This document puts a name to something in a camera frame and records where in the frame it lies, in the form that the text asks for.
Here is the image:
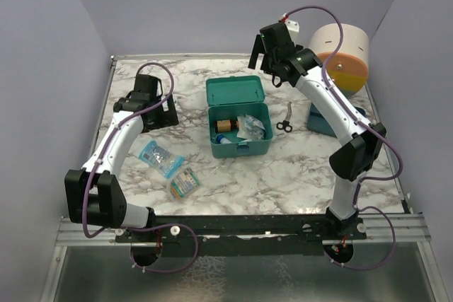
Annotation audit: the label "blue white packet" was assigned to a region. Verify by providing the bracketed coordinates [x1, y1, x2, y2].
[244, 115, 265, 140]

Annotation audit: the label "white blue bandage roll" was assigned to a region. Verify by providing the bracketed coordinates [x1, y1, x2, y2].
[215, 134, 231, 144]

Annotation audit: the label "blue clear plastic pouch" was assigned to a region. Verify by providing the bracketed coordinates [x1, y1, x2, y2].
[133, 139, 185, 179]

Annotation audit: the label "black-handled bandage scissors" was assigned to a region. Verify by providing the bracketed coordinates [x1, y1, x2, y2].
[276, 101, 292, 133]

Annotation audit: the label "blue divided tray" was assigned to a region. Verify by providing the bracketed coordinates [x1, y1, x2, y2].
[306, 103, 367, 138]

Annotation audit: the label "orange teal bandage packet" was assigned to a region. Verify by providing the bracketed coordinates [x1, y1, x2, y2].
[167, 167, 202, 200]

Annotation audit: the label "teal medicine kit box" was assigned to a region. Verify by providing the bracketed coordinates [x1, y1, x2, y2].
[206, 76, 273, 158]

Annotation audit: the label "purple cable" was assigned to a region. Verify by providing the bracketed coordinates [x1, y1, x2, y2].
[279, 5, 405, 272]
[81, 62, 199, 274]

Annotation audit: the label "round pastel drawer cabinet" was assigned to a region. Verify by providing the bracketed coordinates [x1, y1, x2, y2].
[309, 23, 369, 97]

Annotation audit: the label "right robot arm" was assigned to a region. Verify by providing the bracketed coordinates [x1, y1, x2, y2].
[248, 21, 386, 239]

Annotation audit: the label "white gauze pad bag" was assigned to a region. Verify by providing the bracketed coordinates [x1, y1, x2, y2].
[236, 115, 255, 139]

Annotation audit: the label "aluminium frame rail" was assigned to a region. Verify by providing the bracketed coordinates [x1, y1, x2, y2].
[55, 212, 431, 247]

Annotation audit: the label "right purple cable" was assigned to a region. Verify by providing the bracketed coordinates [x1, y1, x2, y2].
[279, 5, 405, 272]

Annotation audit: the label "brown orange-capped medicine bottle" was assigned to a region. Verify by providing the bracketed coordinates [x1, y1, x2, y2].
[214, 120, 239, 133]

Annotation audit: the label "black mounting rail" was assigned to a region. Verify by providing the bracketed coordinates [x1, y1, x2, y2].
[115, 214, 367, 257]

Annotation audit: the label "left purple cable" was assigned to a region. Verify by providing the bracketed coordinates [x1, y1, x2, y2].
[81, 62, 199, 274]

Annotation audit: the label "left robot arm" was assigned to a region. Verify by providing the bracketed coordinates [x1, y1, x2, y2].
[64, 74, 178, 242]

